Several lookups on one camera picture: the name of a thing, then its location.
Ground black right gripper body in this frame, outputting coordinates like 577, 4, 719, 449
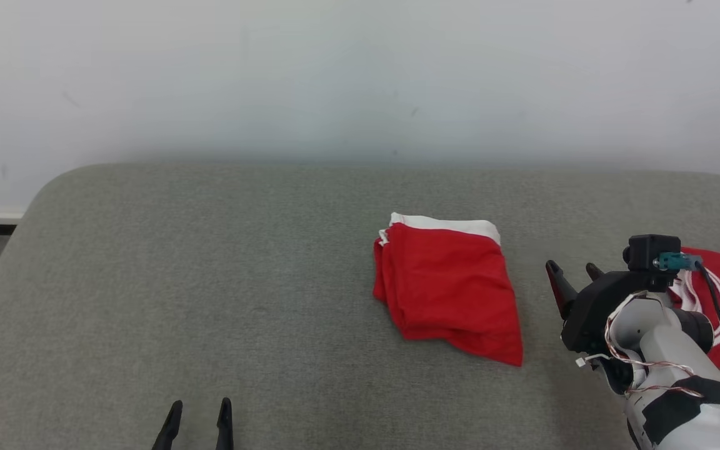
561, 271, 673, 355

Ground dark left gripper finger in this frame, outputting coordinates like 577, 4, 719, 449
151, 400, 184, 450
215, 397, 234, 450

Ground red shorts with white stripes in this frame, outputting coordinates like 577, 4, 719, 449
372, 212, 524, 368

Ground grey fabric sofa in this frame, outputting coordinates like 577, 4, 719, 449
0, 162, 720, 450

